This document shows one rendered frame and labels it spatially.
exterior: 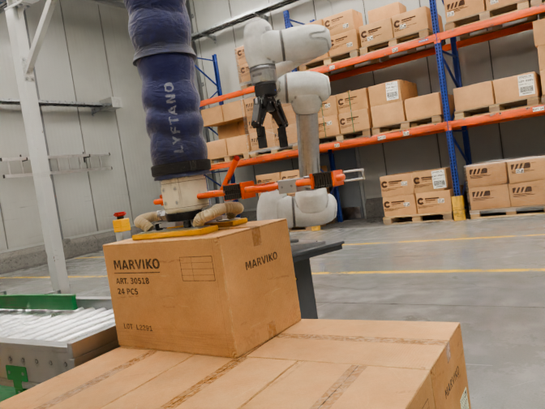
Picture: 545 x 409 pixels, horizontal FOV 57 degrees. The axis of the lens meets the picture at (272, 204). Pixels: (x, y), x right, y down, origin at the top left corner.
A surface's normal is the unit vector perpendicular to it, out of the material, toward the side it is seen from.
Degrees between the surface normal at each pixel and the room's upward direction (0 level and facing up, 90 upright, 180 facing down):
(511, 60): 90
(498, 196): 90
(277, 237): 90
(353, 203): 90
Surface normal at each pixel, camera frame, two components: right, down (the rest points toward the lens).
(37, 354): -0.51, 0.12
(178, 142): 0.28, -0.29
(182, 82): 0.63, -0.22
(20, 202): 0.81, -0.09
